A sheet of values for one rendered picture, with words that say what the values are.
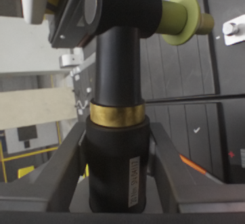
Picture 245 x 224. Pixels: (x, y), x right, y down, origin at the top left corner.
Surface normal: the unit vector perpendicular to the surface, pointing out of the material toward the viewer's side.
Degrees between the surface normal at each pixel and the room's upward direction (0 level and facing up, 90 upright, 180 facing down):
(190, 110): 0
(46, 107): 90
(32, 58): 90
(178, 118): 0
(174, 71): 0
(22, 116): 90
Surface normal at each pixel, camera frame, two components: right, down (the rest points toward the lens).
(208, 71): -0.86, 0.12
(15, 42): 0.49, -0.05
